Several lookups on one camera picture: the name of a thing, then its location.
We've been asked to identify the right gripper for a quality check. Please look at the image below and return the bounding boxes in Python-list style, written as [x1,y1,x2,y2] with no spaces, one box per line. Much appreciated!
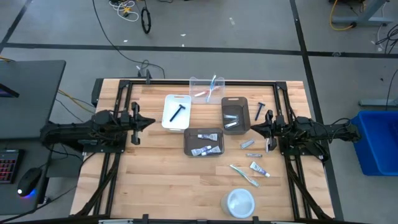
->
[250,110,286,152]

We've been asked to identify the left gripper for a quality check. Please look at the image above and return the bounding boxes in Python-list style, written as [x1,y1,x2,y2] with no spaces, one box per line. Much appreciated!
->
[119,101,156,146]

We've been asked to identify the dark blue razor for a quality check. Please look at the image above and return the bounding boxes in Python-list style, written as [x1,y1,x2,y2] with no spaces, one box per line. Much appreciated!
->
[169,104,187,123]
[254,101,266,122]

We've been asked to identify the green toothbrush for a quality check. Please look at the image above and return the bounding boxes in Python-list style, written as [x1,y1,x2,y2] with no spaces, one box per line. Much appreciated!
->
[229,164,260,188]

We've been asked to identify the toothpaste tube red cap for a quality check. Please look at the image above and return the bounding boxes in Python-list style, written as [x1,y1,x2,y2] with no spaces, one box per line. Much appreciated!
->
[190,144,213,157]

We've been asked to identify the red toothbrush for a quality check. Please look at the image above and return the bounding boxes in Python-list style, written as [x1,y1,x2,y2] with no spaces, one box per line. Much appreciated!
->
[193,88,221,98]

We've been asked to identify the smoky grey translucent bin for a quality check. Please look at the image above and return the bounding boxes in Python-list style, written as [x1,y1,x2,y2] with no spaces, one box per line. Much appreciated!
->
[221,96,252,136]
[183,126,225,157]

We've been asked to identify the white plastic bin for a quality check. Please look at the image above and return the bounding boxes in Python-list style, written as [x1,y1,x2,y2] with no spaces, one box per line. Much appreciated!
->
[160,94,192,133]

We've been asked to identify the clear plastic bin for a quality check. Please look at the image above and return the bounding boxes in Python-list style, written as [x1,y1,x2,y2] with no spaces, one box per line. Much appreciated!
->
[188,76,226,105]

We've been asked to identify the black desk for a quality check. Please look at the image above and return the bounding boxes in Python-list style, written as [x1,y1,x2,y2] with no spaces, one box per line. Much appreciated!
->
[0,60,67,215]

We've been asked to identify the blue plastic tote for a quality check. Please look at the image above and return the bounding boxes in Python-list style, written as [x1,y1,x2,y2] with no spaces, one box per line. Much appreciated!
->
[350,110,398,177]

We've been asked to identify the black lit computer mouse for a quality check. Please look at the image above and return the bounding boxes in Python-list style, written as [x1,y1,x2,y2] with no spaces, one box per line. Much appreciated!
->
[16,167,43,198]

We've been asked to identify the monitor on black desk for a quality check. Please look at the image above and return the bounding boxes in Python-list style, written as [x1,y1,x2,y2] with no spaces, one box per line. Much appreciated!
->
[0,82,21,99]

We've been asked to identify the backlit black keyboard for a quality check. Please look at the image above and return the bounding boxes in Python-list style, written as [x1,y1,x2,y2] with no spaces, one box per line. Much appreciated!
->
[0,148,25,185]

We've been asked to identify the wood desk grey legs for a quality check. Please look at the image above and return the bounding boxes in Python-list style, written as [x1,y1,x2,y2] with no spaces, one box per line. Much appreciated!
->
[330,0,398,108]

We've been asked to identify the yellow wires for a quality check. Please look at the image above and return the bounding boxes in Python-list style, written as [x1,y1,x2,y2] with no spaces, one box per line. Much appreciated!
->
[57,89,96,115]

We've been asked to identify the long black floor cable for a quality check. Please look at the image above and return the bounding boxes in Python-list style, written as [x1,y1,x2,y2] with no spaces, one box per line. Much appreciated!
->
[91,0,166,79]

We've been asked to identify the black cable coil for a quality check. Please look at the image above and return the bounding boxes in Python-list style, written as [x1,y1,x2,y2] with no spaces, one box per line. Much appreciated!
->
[140,6,152,35]

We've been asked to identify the white cable yellow plug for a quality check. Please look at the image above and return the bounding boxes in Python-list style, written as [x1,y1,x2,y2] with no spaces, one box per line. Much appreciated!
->
[108,0,140,23]

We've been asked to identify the yellow floor cable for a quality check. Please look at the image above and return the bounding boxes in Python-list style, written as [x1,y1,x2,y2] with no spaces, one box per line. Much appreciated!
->
[328,0,356,32]

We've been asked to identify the thin black cable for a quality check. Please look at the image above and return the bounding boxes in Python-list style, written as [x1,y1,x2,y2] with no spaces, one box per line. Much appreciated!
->
[385,68,398,111]

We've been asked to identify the black cable bundle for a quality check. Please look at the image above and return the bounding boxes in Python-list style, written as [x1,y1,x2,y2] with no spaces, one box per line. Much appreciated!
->
[374,23,398,55]

